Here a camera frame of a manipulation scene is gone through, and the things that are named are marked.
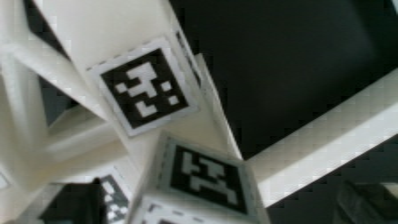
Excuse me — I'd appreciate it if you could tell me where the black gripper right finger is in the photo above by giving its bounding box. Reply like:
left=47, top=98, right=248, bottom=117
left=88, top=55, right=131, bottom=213
left=334, top=181, right=398, bottom=224

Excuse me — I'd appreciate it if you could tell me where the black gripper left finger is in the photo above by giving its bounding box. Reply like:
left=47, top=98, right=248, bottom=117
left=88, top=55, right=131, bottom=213
left=39, top=179, right=104, bottom=224

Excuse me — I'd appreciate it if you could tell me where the white chair back frame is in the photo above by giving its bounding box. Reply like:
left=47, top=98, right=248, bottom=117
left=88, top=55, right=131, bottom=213
left=0, top=0, right=245, bottom=224

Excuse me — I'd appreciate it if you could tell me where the white front fence rail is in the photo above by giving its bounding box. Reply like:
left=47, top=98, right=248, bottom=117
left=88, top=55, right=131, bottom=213
left=248, top=68, right=398, bottom=207

